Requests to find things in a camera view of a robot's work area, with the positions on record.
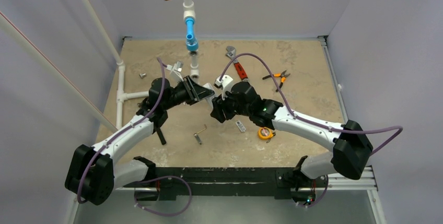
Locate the orange handled pliers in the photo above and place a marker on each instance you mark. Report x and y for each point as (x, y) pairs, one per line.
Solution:
(282, 76)

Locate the white battery cover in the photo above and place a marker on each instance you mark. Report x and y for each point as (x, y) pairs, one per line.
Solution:
(241, 127)

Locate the red handled adjustable wrench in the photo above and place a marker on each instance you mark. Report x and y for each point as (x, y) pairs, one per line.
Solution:
(231, 53)

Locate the yellow tape measure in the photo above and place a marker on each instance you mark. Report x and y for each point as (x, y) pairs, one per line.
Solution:
(266, 134)

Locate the black handled hammer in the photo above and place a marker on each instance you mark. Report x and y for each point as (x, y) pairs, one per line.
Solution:
(161, 136)

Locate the white pvc pipe assembly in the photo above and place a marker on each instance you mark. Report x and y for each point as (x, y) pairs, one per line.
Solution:
(192, 46)

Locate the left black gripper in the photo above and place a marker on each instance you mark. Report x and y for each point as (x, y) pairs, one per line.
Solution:
(194, 92)

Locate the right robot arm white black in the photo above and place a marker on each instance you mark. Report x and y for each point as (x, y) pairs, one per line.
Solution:
(348, 148)

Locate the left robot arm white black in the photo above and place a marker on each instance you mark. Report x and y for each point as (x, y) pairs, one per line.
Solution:
(91, 172)

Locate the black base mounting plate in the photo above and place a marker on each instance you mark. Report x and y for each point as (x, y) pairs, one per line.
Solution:
(278, 183)

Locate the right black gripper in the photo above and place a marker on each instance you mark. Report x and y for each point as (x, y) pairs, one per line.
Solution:
(219, 110)

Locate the aluminium frame rail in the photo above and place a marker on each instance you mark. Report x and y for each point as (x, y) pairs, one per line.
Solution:
(366, 182)

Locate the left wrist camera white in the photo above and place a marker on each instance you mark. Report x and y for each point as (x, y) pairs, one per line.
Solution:
(175, 71)

